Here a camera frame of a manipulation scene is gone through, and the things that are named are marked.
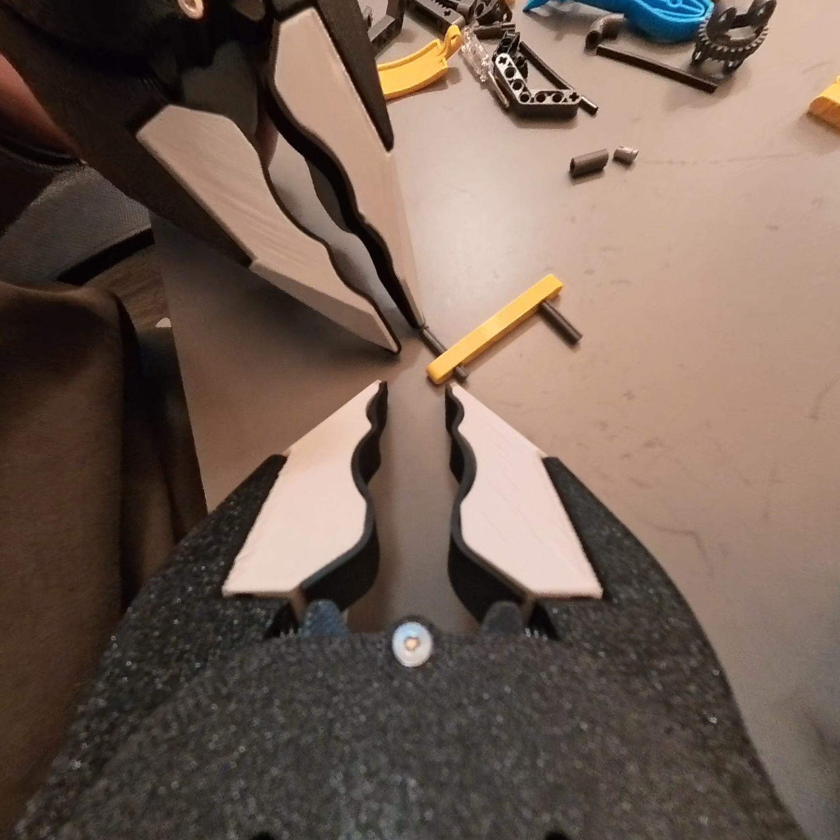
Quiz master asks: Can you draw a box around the dark grey angled beam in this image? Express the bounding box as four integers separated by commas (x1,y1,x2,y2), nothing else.
491,33,587,120

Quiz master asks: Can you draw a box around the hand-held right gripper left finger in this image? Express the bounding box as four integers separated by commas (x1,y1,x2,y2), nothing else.
222,379,391,614

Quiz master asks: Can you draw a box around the yellow rectangular panel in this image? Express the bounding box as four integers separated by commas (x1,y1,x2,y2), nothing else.
807,74,840,130

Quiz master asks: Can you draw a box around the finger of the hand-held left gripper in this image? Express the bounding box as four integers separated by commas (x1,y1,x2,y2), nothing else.
136,105,403,357
266,7,424,329

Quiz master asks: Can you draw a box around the black connector piece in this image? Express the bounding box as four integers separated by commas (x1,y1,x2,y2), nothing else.
407,0,519,38

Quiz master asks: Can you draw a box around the thick black rod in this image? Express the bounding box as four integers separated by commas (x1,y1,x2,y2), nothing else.
596,43,721,92

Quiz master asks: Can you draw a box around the black toy gear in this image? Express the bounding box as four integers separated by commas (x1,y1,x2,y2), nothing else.
692,0,779,75

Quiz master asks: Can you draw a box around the yellow long toy beam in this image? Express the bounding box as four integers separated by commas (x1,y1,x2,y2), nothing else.
426,274,564,385

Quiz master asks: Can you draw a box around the black elbow tube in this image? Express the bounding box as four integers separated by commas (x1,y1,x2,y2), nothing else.
583,12,626,51

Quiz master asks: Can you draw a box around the dark cloth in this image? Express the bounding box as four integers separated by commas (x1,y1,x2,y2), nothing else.
0,141,157,284

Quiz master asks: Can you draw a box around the grey axle pin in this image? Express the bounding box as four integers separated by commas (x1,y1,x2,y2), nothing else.
417,323,469,383
547,305,584,344

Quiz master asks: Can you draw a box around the yellow curved panel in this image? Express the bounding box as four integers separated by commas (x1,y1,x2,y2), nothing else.
377,26,464,101

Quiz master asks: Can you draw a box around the black frame piece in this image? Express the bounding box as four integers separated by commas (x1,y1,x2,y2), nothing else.
366,0,406,48

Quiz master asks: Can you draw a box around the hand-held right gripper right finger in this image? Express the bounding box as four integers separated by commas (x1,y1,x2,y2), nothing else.
444,385,605,621

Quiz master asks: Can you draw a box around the blue curved toy part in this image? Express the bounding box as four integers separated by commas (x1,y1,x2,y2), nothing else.
521,0,718,44

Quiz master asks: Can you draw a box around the clear handle screwdriver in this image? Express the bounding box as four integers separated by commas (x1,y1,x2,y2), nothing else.
456,23,513,111

